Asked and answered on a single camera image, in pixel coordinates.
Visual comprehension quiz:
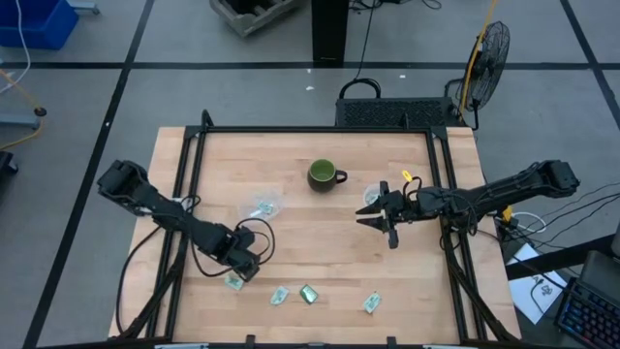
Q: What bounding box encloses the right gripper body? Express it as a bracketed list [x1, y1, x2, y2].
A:
[380, 180, 423, 251]

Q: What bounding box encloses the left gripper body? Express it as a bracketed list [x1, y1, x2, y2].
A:
[208, 223, 258, 272]

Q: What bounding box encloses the clear plastic container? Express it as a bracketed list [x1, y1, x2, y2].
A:
[362, 182, 388, 207]

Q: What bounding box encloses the clear plastic wrapper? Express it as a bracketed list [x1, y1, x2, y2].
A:
[238, 189, 286, 225]

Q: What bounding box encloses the dark green sweetener packet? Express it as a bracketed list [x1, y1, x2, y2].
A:
[298, 284, 320, 305]

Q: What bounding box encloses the black mug green inside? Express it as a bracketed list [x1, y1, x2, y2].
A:
[306, 158, 349, 194]

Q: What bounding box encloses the black perforated computer case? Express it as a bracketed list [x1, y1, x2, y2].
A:
[334, 96, 459, 129]

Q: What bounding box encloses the white paper sheet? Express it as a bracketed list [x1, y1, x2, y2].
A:
[507, 241, 569, 325]

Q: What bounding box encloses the black standing fan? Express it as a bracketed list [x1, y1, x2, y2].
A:
[445, 20, 512, 131]

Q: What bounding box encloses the black tall column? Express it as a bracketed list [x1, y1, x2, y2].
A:
[311, 0, 351, 64]

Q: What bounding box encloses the black laptop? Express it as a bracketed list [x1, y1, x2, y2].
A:
[578, 249, 620, 298]

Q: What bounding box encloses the backlit black keyboard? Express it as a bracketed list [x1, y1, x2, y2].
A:
[554, 278, 620, 349]

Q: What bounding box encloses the grey moulded packing tray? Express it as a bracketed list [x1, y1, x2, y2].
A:
[208, 0, 299, 38]

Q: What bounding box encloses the blue plastic tub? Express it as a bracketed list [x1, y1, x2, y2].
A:
[0, 0, 80, 50]

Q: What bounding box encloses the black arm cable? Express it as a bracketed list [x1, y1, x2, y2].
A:
[114, 225, 164, 335]
[191, 193, 277, 279]

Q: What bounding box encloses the black aluminium table frame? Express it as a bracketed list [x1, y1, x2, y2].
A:
[115, 109, 522, 349]

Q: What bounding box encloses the white coiled cable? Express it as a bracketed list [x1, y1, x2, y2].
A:
[511, 210, 548, 235]

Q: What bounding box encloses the yellow hanging cable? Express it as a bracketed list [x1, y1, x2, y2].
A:
[0, 67, 48, 151]
[457, 0, 499, 115]

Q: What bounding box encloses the black cable bundle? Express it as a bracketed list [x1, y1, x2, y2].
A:
[532, 181, 620, 237]

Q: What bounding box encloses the black power cable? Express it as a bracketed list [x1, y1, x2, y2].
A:
[337, 0, 384, 101]

